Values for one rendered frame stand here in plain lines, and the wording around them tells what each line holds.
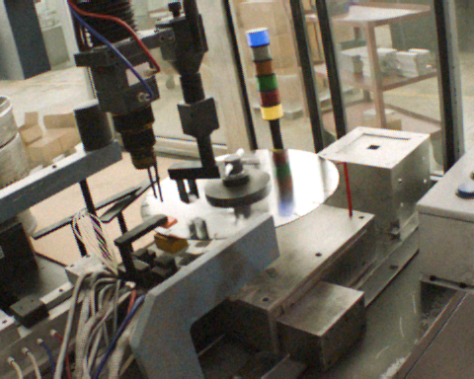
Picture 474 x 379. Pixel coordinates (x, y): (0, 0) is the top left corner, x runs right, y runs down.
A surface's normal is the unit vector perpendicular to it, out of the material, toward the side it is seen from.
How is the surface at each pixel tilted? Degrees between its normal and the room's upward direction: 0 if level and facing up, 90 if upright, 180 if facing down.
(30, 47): 90
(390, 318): 0
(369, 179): 90
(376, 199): 90
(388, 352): 0
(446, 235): 90
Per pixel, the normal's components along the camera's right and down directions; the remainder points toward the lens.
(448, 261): -0.66, 0.41
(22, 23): 0.72, 0.14
